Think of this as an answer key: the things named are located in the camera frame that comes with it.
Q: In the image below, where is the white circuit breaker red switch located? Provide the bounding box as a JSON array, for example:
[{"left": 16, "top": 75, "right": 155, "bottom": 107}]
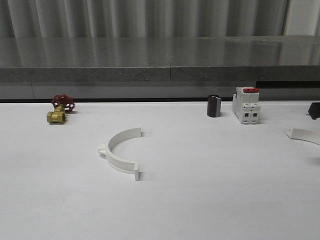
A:
[{"left": 232, "top": 86, "right": 261, "bottom": 124}]

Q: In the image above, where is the black cylindrical capacitor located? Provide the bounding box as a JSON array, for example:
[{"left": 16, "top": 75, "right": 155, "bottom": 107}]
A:
[{"left": 207, "top": 94, "right": 222, "bottom": 118}]

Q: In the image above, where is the white curved pipe clamp half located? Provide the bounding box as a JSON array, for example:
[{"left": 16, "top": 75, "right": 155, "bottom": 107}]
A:
[{"left": 286, "top": 128, "right": 320, "bottom": 145}]

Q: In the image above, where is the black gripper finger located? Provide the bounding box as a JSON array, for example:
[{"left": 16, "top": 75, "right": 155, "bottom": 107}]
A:
[{"left": 308, "top": 102, "right": 320, "bottom": 120}]

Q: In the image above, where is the grey stone counter ledge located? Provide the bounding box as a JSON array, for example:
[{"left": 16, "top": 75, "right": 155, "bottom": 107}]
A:
[{"left": 0, "top": 36, "right": 320, "bottom": 87}]

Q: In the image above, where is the white pipe clamp half with tab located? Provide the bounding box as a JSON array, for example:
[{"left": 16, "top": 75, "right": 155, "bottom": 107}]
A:
[{"left": 98, "top": 125, "right": 142, "bottom": 181}]

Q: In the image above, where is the brass valve red handwheel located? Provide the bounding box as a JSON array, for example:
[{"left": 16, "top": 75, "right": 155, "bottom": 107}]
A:
[{"left": 47, "top": 94, "right": 75, "bottom": 124}]

